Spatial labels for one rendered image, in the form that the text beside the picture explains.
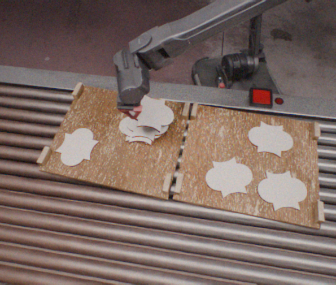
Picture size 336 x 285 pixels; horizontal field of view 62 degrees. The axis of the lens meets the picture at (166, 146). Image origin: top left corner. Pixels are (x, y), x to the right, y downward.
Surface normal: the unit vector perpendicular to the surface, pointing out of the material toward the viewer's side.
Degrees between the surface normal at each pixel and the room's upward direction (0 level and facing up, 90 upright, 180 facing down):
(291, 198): 0
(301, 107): 0
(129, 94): 90
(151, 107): 15
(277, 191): 0
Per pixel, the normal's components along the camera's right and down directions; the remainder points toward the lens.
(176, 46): 0.13, 0.88
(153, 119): 0.24, -0.44
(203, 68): -0.02, -0.49
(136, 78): -0.45, -0.36
